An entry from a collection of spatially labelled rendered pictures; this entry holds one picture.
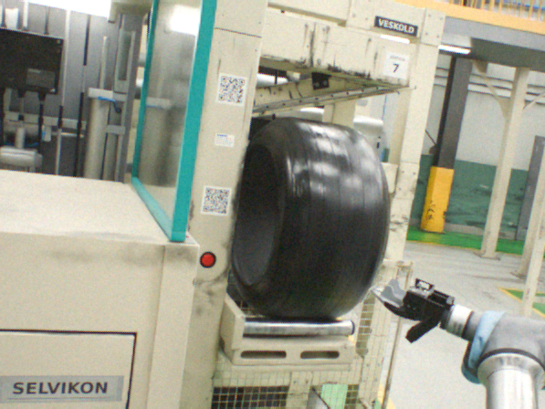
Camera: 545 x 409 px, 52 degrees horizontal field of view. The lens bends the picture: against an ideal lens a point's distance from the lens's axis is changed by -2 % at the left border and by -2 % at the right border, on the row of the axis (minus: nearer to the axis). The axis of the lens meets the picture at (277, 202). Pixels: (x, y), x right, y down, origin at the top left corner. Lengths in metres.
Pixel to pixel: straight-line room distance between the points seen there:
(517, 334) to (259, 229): 1.03
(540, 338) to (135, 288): 0.74
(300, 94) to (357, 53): 0.24
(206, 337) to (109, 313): 0.88
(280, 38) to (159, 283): 1.20
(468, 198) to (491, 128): 1.44
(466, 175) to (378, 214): 10.11
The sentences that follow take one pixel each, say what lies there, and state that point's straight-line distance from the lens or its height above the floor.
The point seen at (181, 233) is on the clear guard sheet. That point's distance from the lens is 0.72.
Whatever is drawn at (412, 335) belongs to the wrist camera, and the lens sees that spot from 1.56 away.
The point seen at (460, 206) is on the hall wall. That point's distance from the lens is 11.58.
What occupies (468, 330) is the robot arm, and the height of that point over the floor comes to 1.02.
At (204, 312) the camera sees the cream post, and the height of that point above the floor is 0.91.
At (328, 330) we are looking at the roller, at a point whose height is 0.90.
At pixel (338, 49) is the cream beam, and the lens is 1.88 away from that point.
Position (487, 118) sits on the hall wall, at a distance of 11.74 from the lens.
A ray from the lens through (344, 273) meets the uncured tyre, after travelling 1.45.
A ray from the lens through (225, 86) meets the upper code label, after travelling 1.48.
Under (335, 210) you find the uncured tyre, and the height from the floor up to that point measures 1.25.
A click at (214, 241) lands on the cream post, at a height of 1.11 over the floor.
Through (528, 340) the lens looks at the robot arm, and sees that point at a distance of 1.13.
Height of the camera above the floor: 1.43
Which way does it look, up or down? 7 degrees down
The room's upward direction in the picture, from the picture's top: 9 degrees clockwise
